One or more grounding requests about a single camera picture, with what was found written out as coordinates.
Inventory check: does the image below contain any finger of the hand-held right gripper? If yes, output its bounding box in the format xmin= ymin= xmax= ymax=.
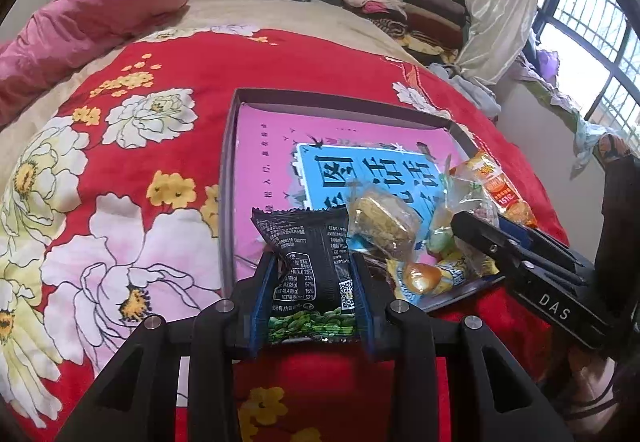
xmin=496 ymin=216 xmax=573 ymax=255
xmin=450 ymin=209 xmax=587 ymax=290

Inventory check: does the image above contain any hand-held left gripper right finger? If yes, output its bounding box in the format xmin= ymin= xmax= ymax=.
xmin=350 ymin=252 xmax=576 ymax=442

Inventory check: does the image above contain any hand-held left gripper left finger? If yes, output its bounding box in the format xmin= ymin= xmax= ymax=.
xmin=55 ymin=252 xmax=278 ymax=442

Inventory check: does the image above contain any green translucent pastry packet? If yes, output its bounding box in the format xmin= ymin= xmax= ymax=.
xmin=426 ymin=172 xmax=502 ymax=259

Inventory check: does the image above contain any orange rice cracker packet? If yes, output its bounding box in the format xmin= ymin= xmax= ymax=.
xmin=449 ymin=149 xmax=539 ymax=229

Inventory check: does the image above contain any black green bean packet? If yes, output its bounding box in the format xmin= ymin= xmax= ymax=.
xmin=250 ymin=206 xmax=359 ymax=346

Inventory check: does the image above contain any yellow bread packet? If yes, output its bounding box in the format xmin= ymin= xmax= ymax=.
xmin=386 ymin=251 xmax=502 ymax=307

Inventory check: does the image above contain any clear cake packet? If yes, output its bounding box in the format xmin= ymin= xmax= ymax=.
xmin=346 ymin=186 xmax=422 ymax=261

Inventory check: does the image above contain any shallow grey cardboard box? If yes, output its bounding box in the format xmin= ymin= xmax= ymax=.
xmin=219 ymin=88 xmax=507 ymax=313

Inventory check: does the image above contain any person's right hand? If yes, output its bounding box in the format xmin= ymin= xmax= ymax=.
xmin=564 ymin=354 xmax=632 ymax=429

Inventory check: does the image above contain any red floral blanket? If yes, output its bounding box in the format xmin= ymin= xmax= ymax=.
xmin=0 ymin=28 xmax=571 ymax=442

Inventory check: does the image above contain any pile of clothes on windowsill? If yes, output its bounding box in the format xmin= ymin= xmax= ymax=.
xmin=519 ymin=48 xmax=632 ymax=173

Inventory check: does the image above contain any pink book with blue label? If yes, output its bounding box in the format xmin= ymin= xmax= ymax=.
xmin=234 ymin=103 xmax=467 ymax=275

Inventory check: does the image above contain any light blue cloth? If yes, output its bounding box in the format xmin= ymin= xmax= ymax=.
xmin=429 ymin=63 xmax=502 ymax=121

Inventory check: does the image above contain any barred window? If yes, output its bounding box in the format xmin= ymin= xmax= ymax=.
xmin=529 ymin=0 xmax=640 ymax=143

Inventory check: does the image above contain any cream satin curtain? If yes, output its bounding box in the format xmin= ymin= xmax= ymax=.
xmin=456 ymin=0 xmax=557 ymax=86

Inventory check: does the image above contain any stack of folded clothes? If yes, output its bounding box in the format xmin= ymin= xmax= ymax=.
xmin=340 ymin=0 xmax=469 ymax=66

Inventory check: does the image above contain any beige bed sheet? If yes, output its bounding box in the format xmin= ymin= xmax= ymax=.
xmin=0 ymin=0 xmax=432 ymax=133

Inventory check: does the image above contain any pink quilt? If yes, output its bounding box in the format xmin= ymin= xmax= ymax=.
xmin=0 ymin=0 xmax=192 ymax=129

